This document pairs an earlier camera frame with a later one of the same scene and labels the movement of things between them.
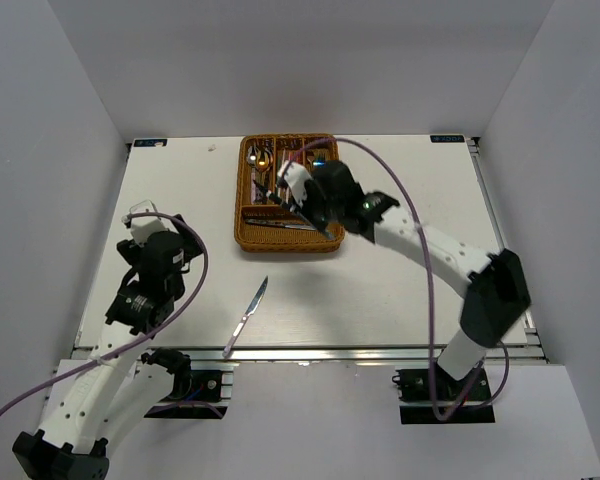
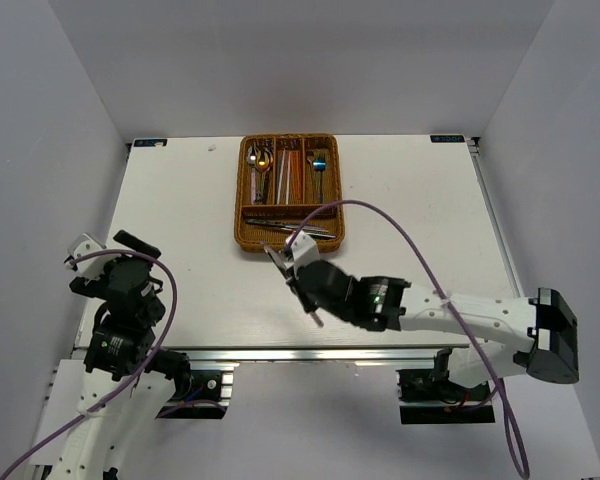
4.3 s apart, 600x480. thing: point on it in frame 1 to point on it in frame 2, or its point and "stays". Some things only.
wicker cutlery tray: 264,219 stays
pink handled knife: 249,312 to 285,272
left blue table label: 150,142 stays
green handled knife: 293,212 to 319,235
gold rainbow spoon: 265,163 stays
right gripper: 311,191 to 308,304
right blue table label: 447,138 stays
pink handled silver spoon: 253,157 stays
